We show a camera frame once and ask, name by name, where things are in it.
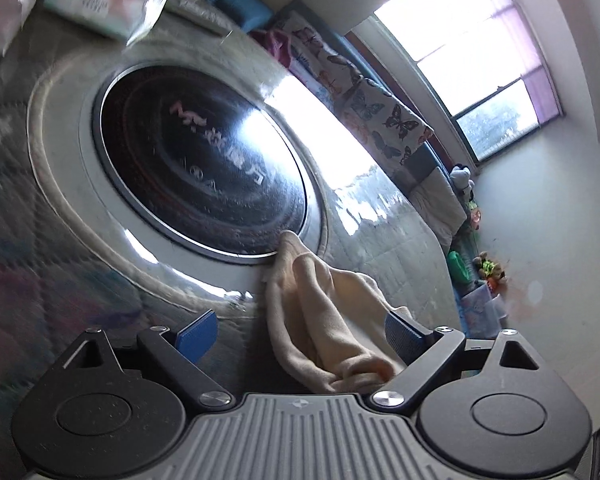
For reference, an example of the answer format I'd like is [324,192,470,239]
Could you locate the panda plush toy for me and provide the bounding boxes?
[448,162,476,201]

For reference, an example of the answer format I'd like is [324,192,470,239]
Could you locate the pink cloth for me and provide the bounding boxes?
[250,27,293,68]

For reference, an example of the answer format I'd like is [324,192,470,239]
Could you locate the grey pillow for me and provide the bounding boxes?
[410,166,468,256]

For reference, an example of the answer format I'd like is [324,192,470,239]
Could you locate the colourful toys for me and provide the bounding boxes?
[462,200,483,231]

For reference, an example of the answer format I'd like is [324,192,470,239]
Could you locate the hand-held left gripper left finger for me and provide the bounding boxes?
[52,309,233,409]

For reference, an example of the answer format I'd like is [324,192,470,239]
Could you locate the clear storage box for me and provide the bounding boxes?
[460,280,508,338]

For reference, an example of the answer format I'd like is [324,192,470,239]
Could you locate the cream sweatshirt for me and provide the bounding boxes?
[265,230,421,395]

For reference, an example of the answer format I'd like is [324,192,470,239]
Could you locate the square butterfly print cushion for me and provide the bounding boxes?
[342,77,436,166]

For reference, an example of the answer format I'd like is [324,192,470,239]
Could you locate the small plush toys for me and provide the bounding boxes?
[472,250,508,291]

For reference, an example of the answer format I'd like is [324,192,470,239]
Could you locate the wide butterfly print cushion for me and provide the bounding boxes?
[275,10,366,106]

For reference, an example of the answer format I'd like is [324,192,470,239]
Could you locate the blue sofa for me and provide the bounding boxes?
[210,0,476,261]

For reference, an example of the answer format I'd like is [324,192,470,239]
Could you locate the window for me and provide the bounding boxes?
[350,0,566,163]

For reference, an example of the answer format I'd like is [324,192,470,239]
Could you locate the grey remote control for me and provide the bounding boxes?
[162,0,233,36]

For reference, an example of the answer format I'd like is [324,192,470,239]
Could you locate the round black induction cooktop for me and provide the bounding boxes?
[92,62,318,265]

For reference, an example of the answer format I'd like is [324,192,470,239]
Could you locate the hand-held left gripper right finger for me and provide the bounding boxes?
[370,310,555,411]

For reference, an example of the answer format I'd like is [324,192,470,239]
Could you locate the green plastic bowl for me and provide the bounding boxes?
[446,250,473,286]

